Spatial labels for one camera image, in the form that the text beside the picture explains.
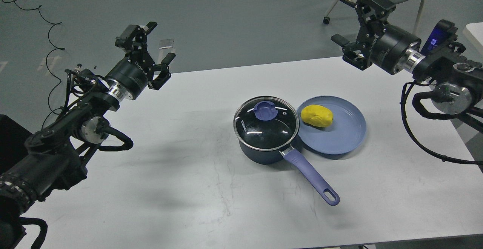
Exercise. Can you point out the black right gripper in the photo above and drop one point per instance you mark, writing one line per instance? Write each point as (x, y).
(387, 46)

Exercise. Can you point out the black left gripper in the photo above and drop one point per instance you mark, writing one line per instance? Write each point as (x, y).
(137, 69)

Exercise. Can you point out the glass pot lid purple knob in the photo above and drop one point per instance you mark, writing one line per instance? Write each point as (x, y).
(266, 123)

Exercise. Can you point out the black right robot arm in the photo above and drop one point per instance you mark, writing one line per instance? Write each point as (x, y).
(439, 62)

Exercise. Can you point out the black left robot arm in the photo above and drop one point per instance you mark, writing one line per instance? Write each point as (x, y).
(56, 156)

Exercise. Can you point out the yellow potato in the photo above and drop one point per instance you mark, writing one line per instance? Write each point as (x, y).
(317, 116)

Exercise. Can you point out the blue plate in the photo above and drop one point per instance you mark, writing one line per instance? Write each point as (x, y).
(345, 134)

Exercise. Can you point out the white side table corner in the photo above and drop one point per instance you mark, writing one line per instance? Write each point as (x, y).
(474, 33)

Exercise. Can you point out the black box at left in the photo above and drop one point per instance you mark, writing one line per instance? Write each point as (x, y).
(12, 139)

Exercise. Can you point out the dark blue saucepan purple handle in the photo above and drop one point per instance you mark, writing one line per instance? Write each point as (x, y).
(298, 162)

